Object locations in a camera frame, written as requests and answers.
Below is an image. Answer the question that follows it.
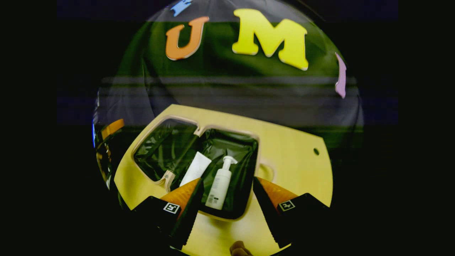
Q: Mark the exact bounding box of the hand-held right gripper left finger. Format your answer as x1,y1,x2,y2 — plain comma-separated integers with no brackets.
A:
131,178,205,251

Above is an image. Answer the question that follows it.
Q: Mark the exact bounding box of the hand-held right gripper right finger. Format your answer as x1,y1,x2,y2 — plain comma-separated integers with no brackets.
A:
252,176,332,249

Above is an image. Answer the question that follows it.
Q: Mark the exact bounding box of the white pump bottle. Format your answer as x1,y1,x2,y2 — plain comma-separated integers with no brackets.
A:
205,155,238,210

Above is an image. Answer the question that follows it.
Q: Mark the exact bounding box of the white squeeze tube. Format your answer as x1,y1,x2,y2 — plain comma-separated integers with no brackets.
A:
179,151,212,187

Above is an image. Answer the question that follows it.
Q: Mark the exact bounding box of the beige suitcase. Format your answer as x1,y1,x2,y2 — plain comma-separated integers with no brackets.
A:
131,114,276,221

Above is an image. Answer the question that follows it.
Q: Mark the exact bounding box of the black backdrop cloth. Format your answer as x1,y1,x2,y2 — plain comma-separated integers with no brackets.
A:
93,0,365,151

